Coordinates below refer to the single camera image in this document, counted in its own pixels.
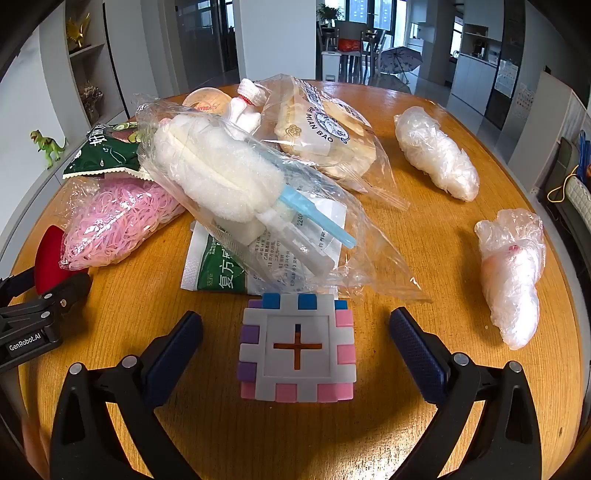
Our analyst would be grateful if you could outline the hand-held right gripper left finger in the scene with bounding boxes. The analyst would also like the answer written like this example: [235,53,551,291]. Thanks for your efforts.
[49,310,204,480]

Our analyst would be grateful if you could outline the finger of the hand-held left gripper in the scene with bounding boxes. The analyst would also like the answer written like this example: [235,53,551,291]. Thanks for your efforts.
[0,271,92,330]
[0,271,38,303]

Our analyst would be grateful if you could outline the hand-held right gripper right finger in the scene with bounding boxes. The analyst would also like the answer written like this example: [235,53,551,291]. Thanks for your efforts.
[389,307,542,480]

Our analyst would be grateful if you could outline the red velvet box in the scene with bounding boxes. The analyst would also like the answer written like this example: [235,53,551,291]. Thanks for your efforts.
[36,225,83,296]

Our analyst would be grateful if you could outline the green and white sachet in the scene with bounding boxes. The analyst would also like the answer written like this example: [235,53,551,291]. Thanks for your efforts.
[181,220,347,296]

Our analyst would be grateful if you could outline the pastel foam puzzle cube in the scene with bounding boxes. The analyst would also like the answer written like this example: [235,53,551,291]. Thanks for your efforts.
[238,292,355,403]

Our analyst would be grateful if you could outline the corn print paper cup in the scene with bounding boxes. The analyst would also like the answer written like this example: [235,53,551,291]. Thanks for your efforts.
[182,87,232,116]

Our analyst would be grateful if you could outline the bag of pink rubber bands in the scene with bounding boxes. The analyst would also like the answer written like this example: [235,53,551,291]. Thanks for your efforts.
[58,178,188,271]

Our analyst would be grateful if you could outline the crumpled clear bag pink inside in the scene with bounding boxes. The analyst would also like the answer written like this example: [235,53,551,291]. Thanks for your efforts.
[475,209,546,350]

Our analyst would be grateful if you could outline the green snack packet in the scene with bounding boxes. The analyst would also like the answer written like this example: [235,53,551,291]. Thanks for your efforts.
[62,122,153,181]

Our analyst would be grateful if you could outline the green toy dinosaur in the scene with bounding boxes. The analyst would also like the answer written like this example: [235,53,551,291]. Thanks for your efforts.
[30,129,68,171]

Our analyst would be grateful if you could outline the clear bag with sponge brush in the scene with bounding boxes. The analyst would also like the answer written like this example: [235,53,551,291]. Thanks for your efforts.
[134,92,432,303]

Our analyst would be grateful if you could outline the dried flowers in vase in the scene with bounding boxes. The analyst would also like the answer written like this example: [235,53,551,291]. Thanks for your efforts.
[78,83,105,125]

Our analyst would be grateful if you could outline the crumpled clear plastic bag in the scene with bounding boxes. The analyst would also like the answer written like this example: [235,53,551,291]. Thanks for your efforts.
[394,107,480,202]

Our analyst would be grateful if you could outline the bread in clear bag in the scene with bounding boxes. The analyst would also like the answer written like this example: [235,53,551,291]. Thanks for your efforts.
[256,76,409,208]

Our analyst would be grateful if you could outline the white shelf unit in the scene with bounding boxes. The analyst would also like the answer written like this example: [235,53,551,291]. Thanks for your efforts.
[39,0,137,139]

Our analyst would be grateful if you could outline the gold trophy figure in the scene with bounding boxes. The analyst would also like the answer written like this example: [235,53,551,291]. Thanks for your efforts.
[65,13,93,49]

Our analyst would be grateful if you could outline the white board panel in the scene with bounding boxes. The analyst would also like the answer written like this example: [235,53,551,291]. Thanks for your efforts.
[521,69,579,185]

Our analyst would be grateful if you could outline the white kitchen cabinet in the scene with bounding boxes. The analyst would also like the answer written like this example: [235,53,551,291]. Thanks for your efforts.
[450,18,505,112]

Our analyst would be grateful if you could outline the open grey umbrella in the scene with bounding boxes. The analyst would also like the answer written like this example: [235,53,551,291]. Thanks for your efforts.
[379,45,423,85]

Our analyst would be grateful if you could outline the small white bin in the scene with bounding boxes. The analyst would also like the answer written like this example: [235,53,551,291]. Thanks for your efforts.
[321,50,342,82]

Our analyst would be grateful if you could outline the dining chairs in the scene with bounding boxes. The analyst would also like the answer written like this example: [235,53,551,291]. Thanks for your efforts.
[339,28,387,85]

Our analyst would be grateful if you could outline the white sponge brush blue handle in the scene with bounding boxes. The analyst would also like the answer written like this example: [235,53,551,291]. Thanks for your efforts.
[152,115,358,250]

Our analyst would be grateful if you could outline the yellow cable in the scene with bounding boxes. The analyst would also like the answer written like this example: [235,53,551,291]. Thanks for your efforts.
[547,164,581,204]

